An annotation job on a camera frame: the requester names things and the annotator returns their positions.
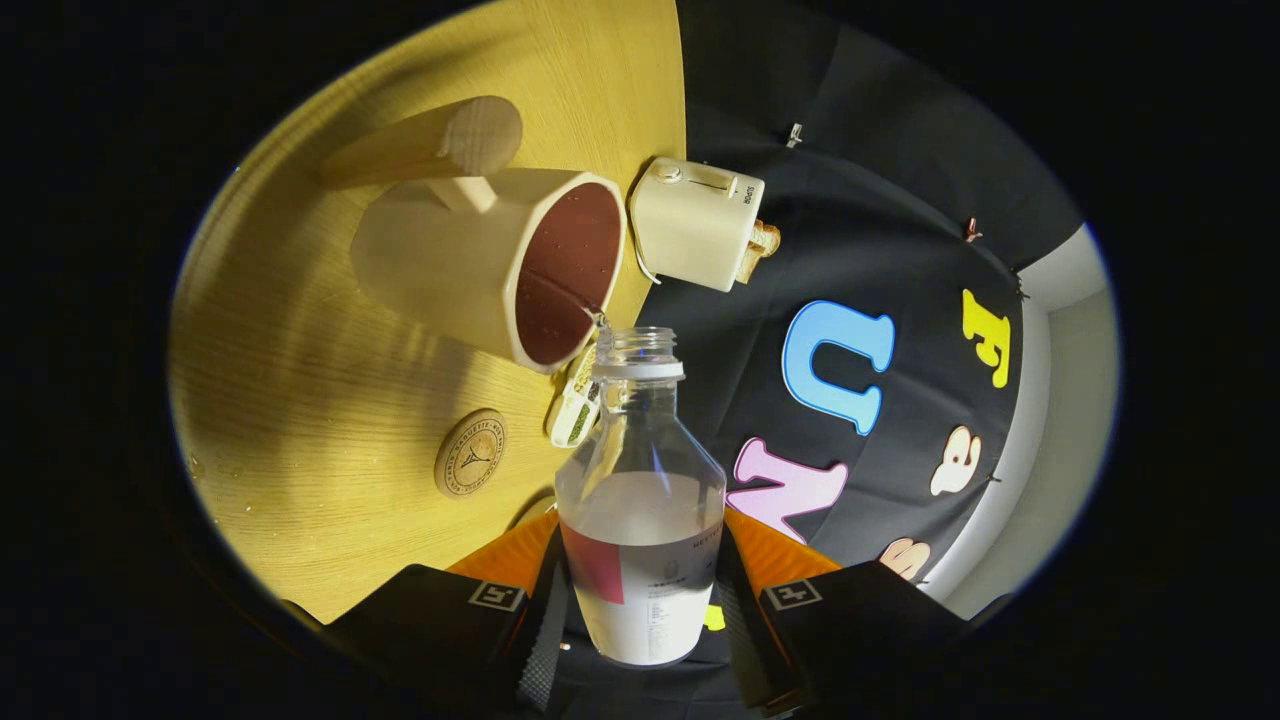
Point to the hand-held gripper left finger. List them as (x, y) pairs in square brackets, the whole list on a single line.
[(540, 650)]

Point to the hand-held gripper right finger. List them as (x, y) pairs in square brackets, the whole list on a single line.
[(745, 640)]

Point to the clear juice bottle white label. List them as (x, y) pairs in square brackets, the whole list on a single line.
[(640, 560)]

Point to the round cork coaster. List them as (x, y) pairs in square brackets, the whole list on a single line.
[(470, 453)]

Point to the white divided snack dish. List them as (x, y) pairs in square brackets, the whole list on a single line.
[(575, 410)]

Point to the wooden table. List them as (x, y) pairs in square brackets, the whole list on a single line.
[(330, 420)]

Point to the toast slice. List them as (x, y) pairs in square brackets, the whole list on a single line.
[(768, 238), (748, 265)]

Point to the cream toaster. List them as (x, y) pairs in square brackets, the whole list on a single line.
[(690, 225)]

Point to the pink cloth clip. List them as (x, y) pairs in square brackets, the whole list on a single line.
[(970, 230)]

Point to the black backdrop cloth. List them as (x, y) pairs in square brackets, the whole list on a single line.
[(900, 180)]

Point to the white cloth clip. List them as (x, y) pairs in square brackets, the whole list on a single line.
[(793, 133)]

